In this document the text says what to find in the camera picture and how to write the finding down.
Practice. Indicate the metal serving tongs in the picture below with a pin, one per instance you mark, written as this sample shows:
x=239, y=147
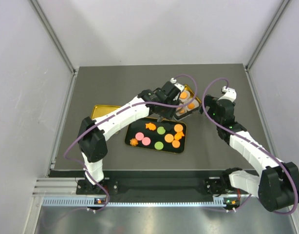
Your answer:
x=168, y=113

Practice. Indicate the left aluminium frame post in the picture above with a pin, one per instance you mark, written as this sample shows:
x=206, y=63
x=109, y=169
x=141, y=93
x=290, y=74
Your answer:
x=50, y=31

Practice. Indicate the orange star flower cookie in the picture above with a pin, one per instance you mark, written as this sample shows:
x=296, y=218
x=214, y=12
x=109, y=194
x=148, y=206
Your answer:
x=133, y=142

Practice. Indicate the dark square cookie tin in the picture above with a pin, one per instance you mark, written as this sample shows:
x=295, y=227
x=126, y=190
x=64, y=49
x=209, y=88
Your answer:
x=188, y=112

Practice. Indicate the round dotted orange cookie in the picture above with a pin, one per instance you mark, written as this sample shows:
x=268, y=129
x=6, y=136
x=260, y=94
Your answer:
x=184, y=95

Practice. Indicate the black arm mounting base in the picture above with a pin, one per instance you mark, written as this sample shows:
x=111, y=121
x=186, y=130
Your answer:
x=204, y=186

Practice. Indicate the green round cookie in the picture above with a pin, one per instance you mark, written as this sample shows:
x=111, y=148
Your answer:
x=159, y=145
x=161, y=130

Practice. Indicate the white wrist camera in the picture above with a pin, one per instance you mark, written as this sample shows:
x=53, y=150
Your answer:
x=228, y=94
x=177, y=89

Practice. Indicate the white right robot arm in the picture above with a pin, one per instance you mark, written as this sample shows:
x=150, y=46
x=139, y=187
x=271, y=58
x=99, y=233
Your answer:
x=276, y=184

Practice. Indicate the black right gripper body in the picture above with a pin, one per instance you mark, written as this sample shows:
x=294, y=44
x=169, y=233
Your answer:
x=212, y=101

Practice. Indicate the grey slotted cable duct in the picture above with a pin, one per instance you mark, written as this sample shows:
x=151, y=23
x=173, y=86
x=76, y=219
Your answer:
x=98, y=202

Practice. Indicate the aluminium frame post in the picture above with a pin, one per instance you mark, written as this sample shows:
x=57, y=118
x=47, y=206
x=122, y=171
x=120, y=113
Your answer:
x=50, y=31
x=268, y=32

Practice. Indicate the orange swirl cookie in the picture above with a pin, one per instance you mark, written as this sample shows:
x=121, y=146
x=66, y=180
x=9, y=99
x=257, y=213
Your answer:
x=191, y=106

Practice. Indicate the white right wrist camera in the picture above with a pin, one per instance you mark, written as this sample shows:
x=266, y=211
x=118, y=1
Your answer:
x=228, y=94

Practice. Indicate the right aluminium frame post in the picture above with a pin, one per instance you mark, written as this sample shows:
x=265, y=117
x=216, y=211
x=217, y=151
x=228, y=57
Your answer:
x=268, y=32

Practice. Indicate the black round cookie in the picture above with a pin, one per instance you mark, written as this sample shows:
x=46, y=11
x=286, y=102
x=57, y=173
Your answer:
x=168, y=127

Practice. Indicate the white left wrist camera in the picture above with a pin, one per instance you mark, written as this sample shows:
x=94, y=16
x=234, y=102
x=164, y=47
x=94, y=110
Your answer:
x=177, y=89

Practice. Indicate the gold tin lid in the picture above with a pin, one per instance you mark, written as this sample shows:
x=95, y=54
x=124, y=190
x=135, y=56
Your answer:
x=102, y=110

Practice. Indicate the black rectangular cookie tray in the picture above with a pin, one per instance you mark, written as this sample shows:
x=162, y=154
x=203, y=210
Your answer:
x=140, y=126

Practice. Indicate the pink round cookie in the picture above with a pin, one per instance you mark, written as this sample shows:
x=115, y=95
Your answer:
x=139, y=136
x=146, y=141

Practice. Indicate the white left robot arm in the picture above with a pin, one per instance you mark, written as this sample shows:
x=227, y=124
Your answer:
x=96, y=132

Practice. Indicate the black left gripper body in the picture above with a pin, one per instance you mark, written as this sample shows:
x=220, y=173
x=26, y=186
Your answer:
x=167, y=110

